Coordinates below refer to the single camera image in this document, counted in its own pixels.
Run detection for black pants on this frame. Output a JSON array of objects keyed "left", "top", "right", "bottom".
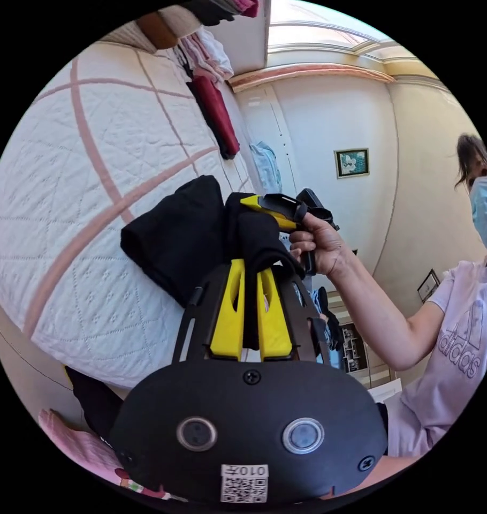
[{"left": 120, "top": 175, "right": 307, "bottom": 351}]

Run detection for black garment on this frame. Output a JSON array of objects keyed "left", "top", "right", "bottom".
[{"left": 64, "top": 364, "right": 126, "bottom": 447}]

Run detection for pink printed cloth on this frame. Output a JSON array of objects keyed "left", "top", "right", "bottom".
[{"left": 37, "top": 409, "right": 188, "bottom": 503}]

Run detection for shelf unit with items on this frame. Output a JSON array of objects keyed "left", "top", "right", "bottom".
[{"left": 332, "top": 297, "right": 401, "bottom": 389}]

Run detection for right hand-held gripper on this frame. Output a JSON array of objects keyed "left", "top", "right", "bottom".
[{"left": 240, "top": 188, "right": 340, "bottom": 277}]

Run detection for dark framed picture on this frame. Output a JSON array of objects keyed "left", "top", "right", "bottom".
[{"left": 416, "top": 268, "right": 442, "bottom": 304}]

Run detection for bed with white quilt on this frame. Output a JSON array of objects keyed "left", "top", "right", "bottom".
[{"left": 0, "top": 36, "right": 261, "bottom": 391}]

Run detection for person's body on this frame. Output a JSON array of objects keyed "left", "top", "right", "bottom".
[{"left": 382, "top": 133, "right": 487, "bottom": 458}]

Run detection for person's right forearm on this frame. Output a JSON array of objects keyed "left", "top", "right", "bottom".
[{"left": 328, "top": 256, "right": 447, "bottom": 372}]

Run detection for light blue hanging cloth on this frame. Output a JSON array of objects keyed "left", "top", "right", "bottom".
[{"left": 249, "top": 140, "right": 284, "bottom": 194}]

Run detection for white wardrobe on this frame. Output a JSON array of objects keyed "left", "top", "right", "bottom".
[{"left": 226, "top": 64, "right": 398, "bottom": 282}]

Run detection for person's left forearm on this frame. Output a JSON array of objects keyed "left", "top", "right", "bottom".
[{"left": 322, "top": 451, "right": 433, "bottom": 502}]

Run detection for hanging blue and dark clothes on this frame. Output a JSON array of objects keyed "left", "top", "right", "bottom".
[{"left": 307, "top": 286, "right": 345, "bottom": 370}]

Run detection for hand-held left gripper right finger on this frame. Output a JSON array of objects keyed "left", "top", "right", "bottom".
[{"left": 257, "top": 266, "right": 293, "bottom": 360}]

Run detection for green framed picture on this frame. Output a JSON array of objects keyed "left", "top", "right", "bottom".
[{"left": 333, "top": 147, "right": 370, "bottom": 180}]

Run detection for person's right hand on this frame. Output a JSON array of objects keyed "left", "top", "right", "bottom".
[{"left": 288, "top": 210, "right": 347, "bottom": 278}]

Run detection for pile of clothes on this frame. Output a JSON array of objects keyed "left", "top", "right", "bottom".
[{"left": 173, "top": 0, "right": 261, "bottom": 161}]

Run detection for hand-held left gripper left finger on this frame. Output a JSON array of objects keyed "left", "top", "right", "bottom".
[{"left": 209, "top": 259, "right": 247, "bottom": 360}]

